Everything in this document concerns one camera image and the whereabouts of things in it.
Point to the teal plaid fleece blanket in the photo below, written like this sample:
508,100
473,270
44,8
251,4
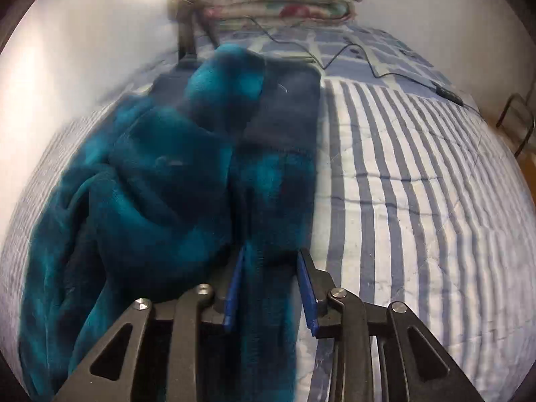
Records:
167,176

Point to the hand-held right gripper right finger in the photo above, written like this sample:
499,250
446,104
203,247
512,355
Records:
305,293

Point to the black metal chair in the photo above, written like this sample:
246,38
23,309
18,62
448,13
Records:
506,109

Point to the blue white striped quilt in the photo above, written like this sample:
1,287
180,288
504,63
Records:
418,217

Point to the black tripod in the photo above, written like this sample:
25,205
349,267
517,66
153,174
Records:
186,37

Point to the blue checked bed sheet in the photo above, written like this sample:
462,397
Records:
377,50

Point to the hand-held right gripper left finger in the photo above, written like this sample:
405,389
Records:
234,289

